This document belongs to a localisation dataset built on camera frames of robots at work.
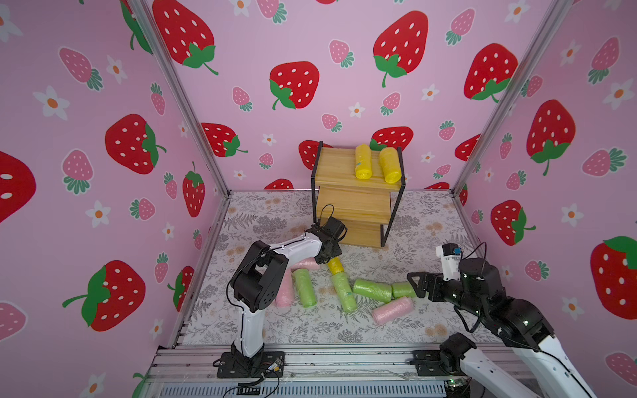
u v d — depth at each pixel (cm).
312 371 73
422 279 60
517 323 43
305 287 88
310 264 92
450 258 60
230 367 73
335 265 91
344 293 86
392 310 82
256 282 51
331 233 77
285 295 84
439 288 59
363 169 76
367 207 93
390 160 78
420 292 61
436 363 72
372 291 85
